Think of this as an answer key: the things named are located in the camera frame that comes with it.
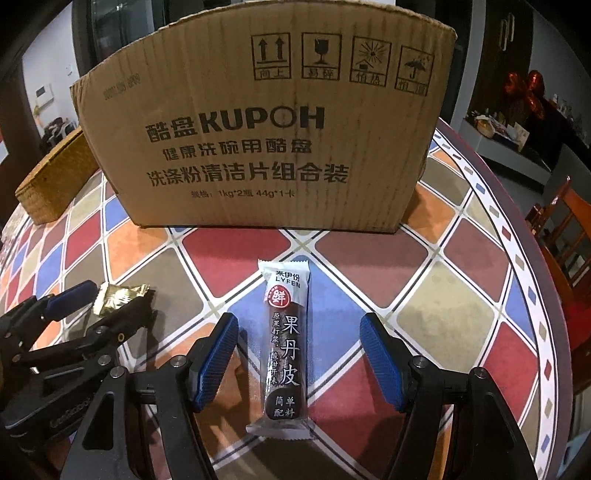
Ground gold candy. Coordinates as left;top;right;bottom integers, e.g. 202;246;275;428
92;282;155;315

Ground long dark snack bar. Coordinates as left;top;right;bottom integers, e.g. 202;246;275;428
246;258;310;439

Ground white low bench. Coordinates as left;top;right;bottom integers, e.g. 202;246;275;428
464;115;552;185

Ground dark sideboard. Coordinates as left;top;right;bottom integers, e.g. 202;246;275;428
531;92;591;185

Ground cardboard box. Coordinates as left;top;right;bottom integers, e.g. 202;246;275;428
70;7;458;234

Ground orange wooden chair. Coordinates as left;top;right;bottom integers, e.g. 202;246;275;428
526;178;591;393

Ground woven rattan lidded basket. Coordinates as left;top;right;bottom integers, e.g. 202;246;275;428
15;127;105;225

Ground clutter of gift items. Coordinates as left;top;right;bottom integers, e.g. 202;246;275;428
473;111;529;140

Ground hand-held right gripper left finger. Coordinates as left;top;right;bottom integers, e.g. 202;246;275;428
60;312;239;480

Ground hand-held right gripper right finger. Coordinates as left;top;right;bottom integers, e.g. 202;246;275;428
360;312;539;480

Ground dark wood tall cabinet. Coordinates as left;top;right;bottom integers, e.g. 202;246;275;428
471;0;534;121

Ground checkered colourful tablecloth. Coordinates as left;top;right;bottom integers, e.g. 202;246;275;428
0;117;561;480

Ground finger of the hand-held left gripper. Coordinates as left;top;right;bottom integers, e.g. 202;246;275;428
0;281;100;365
28;295;155;370

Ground red foil balloons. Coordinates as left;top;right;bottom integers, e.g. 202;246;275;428
503;70;550;123

